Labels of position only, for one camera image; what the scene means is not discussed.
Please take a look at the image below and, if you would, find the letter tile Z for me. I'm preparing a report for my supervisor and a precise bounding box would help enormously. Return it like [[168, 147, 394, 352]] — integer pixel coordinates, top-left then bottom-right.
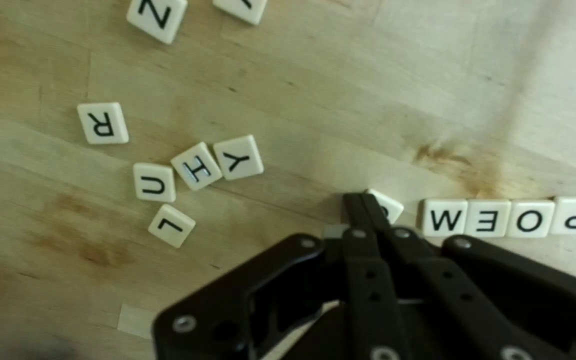
[[125, 0, 188, 44]]

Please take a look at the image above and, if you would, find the letter tile L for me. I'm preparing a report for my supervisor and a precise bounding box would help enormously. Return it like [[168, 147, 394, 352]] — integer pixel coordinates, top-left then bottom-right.
[[148, 204, 195, 248]]

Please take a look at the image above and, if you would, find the letter tile O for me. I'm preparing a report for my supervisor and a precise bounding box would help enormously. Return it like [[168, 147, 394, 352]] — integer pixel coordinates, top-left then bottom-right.
[[505, 200, 553, 239]]

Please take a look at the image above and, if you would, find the letter tile E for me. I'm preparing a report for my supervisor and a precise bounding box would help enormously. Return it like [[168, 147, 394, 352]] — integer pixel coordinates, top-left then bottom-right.
[[465, 200, 512, 239]]

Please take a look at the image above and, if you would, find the letter tile at top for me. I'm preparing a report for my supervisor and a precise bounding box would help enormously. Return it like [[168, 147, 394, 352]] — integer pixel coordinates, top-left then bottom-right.
[[211, 0, 268, 27]]

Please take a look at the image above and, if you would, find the letter tile R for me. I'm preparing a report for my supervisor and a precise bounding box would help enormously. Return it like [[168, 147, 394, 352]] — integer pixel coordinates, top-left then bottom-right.
[[75, 103, 130, 147]]

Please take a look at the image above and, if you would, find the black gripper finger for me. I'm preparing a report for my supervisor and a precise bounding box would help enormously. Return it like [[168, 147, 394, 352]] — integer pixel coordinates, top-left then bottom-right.
[[342, 193, 389, 232]]

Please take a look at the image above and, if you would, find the letter tile Y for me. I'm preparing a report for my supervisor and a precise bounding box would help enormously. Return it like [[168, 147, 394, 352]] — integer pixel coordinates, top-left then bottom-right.
[[214, 134, 264, 180]]

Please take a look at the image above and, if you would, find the letter tile H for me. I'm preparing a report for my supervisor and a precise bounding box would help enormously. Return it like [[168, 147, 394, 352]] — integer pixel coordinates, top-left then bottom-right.
[[169, 142, 221, 191]]

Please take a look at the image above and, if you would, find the letter tile S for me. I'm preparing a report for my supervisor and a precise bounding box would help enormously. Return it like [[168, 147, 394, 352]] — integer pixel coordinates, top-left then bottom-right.
[[370, 191, 403, 225]]

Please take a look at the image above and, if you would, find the letter tile U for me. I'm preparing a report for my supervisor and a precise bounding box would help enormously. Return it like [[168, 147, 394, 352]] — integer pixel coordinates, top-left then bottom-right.
[[132, 163, 176, 202]]

